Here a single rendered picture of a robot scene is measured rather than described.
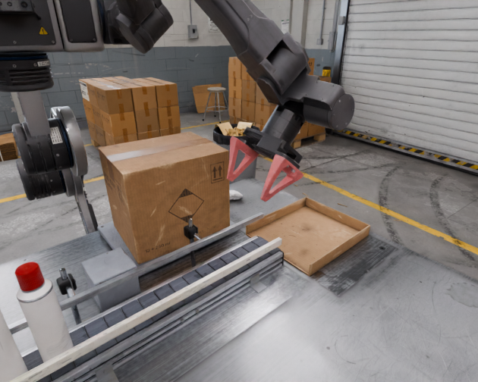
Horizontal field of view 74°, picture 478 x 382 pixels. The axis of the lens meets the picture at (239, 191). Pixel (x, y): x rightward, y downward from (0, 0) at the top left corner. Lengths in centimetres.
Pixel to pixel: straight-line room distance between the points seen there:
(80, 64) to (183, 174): 515
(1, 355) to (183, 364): 31
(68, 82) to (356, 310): 553
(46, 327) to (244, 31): 57
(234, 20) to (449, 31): 396
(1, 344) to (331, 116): 62
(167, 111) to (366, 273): 332
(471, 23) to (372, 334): 382
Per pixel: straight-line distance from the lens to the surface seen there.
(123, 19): 81
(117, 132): 379
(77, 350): 69
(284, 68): 52
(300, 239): 103
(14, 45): 95
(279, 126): 55
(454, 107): 435
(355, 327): 81
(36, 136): 98
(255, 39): 51
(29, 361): 76
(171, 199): 87
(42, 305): 63
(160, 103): 391
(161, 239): 91
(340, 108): 52
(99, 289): 72
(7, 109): 589
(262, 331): 77
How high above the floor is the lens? 142
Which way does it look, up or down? 26 degrees down
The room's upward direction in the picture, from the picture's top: straight up
